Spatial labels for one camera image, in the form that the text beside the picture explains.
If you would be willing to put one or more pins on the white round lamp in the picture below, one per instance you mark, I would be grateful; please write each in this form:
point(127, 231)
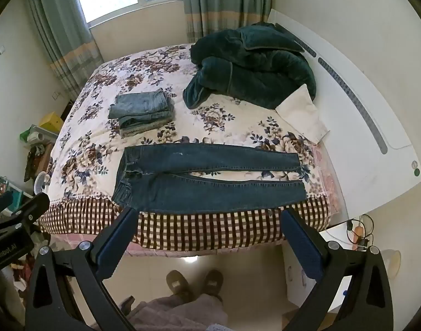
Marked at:
point(390, 262)

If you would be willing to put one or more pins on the white and green container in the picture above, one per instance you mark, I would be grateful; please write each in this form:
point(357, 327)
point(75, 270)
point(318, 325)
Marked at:
point(36, 134)

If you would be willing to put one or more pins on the light blue folded jeans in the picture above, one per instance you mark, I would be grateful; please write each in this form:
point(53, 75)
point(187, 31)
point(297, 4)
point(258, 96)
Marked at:
point(141, 105)

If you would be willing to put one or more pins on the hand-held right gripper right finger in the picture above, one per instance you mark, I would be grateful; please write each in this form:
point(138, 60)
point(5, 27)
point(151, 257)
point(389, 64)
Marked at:
point(304, 248)

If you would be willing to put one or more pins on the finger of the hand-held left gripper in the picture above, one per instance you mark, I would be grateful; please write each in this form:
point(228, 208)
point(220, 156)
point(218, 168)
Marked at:
point(27, 207)

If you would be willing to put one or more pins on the white headboard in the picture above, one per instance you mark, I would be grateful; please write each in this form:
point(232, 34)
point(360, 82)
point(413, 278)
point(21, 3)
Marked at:
point(362, 138)

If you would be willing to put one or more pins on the yellow box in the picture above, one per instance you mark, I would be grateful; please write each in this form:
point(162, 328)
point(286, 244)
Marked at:
point(51, 121)

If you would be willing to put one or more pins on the brown checkered sheet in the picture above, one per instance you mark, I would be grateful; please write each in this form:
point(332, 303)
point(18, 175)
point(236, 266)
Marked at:
point(213, 229)

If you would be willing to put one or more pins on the white nightstand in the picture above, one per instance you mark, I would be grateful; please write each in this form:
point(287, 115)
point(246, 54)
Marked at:
point(301, 289)

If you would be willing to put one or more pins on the pink lace mattress cover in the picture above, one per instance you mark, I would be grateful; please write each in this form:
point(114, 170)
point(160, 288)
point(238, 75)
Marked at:
point(329, 182)

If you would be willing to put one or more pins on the wall socket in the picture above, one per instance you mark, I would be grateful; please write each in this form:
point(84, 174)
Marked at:
point(55, 94)

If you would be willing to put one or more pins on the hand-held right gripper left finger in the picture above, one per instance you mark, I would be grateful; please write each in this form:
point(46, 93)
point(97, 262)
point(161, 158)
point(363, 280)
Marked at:
point(115, 246)

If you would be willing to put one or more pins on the grey folded pants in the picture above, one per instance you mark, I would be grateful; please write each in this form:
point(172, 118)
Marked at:
point(145, 130)

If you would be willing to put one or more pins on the dark blue denim pants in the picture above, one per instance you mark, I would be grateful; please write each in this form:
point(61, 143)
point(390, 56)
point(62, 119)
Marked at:
point(196, 186)

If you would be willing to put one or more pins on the orange object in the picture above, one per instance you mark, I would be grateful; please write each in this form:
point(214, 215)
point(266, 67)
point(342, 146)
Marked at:
point(357, 233)

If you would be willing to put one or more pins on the floral bedsheet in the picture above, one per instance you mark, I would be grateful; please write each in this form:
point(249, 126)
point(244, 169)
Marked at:
point(103, 151)

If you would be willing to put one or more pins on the olive slipper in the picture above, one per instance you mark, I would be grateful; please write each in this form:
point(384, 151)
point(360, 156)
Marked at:
point(213, 280)
point(177, 281)

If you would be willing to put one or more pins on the dark green plush blanket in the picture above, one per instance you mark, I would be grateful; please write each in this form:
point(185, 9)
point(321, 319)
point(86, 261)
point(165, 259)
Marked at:
point(251, 72)

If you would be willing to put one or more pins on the white round fan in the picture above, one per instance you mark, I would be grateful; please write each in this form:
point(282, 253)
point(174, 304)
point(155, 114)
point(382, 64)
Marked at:
point(39, 182)

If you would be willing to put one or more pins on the teal curtain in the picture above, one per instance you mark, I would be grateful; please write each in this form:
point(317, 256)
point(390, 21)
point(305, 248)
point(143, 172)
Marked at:
point(64, 41)
point(224, 3)

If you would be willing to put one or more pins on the dark hanging cloth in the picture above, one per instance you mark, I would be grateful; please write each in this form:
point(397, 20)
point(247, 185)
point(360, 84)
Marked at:
point(33, 160)

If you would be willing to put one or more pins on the white cloth piece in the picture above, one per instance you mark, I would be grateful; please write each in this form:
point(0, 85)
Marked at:
point(301, 115)

